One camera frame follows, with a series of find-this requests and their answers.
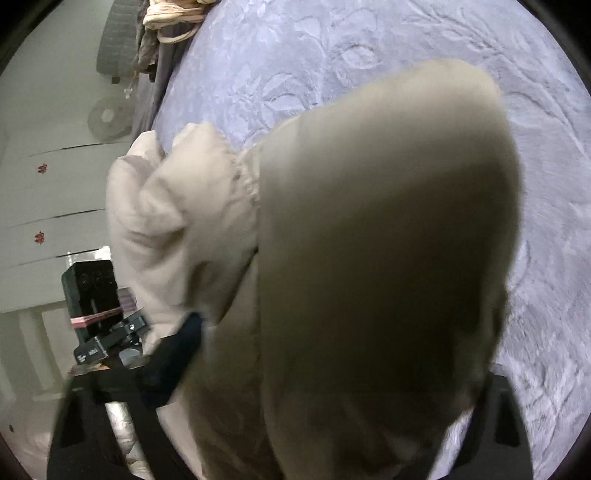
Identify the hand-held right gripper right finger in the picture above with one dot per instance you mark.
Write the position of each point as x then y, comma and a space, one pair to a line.
501, 424

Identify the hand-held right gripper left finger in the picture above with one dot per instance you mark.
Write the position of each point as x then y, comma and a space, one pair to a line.
182, 350

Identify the beige jacket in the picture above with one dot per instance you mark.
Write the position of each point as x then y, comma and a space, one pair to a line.
369, 277

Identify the purple striped box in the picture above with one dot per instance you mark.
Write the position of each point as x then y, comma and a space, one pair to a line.
128, 301

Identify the silver plastic bag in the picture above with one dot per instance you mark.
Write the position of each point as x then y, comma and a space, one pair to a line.
121, 427

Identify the wardrobe with red decals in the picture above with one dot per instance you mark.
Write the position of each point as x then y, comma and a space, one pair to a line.
46, 207

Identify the round electric fan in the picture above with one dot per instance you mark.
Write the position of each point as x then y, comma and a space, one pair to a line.
108, 121

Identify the grey brown cloth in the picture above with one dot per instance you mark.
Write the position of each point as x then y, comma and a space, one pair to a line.
147, 53

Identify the beige striped blanket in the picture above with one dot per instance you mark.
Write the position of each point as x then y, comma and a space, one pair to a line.
173, 14

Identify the purple embossed blanket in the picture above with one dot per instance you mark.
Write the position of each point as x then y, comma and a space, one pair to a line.
323, 60

